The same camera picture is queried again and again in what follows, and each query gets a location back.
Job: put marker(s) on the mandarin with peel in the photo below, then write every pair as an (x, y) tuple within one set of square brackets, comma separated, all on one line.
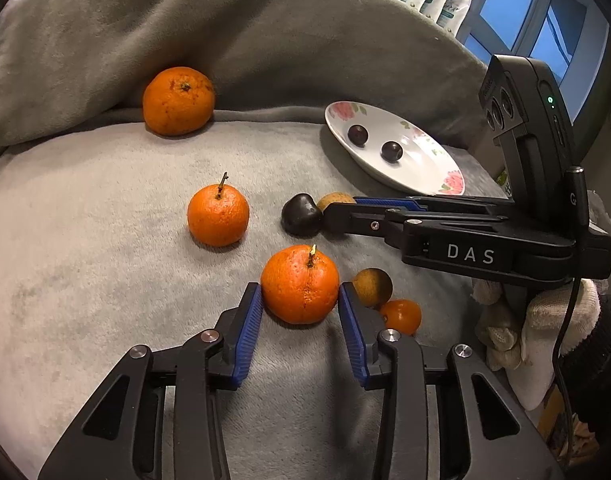
[(298, 285)]

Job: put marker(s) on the brown longan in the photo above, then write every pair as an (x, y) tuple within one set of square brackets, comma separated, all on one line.
[(373, 287)]

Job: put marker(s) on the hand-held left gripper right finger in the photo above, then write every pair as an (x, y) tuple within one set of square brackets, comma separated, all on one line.
[(353, 340)]

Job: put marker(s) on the small mandarin with long stem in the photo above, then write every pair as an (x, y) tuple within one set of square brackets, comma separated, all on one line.
[(218, 217)]

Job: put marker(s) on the orange kumquat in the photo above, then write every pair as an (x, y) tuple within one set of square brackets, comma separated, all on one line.
[(401, 317)]

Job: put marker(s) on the dark brown chestnut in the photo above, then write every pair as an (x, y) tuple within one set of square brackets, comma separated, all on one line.
[(300, 214)]

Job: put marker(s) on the white floral plate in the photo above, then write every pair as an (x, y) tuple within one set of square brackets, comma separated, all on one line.
[(420, 166)]

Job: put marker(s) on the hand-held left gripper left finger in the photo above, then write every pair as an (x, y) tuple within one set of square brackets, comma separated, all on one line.
[(248, 335)]

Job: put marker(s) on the person's right forearm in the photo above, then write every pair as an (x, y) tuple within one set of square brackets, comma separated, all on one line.
[(608, 325)]

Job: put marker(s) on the person's right hand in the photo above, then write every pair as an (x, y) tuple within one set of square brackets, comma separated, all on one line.
[(540, 320)]

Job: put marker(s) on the beige cardboard box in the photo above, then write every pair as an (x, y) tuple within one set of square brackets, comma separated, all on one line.
[(488, 155)]

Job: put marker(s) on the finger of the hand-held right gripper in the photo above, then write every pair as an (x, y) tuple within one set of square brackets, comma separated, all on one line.
[(355, 220), (385, 203)]

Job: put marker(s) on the grey plush blanket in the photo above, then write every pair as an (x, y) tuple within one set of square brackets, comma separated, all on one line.
[(110, 260)]

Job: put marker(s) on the large orange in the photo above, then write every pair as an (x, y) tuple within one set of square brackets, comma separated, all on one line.
[(179, 101)]

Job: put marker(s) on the small tan longan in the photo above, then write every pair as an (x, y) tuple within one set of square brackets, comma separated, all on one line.
[(333, 199)]

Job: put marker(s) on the grey plush pillow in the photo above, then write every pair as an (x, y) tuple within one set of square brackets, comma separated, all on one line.
[(185, 20)]

